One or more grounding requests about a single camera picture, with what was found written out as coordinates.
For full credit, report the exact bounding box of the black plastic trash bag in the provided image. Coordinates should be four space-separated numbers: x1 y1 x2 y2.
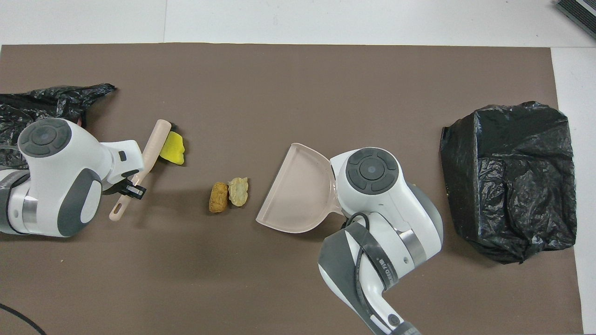
439 101 578 265
0 83 117 170

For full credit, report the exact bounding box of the beige hand brush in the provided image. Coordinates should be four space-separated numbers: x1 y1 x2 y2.
109 119 180 222

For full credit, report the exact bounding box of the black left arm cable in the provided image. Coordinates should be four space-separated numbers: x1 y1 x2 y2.
0 302 47 335

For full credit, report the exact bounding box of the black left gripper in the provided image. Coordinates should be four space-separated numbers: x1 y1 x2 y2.
103 168 147 200

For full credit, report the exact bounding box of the brown fried croquette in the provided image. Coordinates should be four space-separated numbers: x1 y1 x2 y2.
208 182 229 214

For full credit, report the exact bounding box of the beige plastic dustpan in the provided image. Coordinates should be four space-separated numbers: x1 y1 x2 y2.
255 142 347 234

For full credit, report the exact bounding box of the large yellow sponge piece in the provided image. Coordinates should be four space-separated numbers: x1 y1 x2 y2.
159 131 186 166

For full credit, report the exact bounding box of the dark grey ribbed box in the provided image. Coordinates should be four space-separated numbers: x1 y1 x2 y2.
554 0 596 40

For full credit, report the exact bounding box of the pale round bread chunk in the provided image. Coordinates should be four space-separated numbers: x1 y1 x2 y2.
227 177 249 208

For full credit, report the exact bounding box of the brown table mat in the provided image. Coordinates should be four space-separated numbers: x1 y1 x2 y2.
0 43 584 335

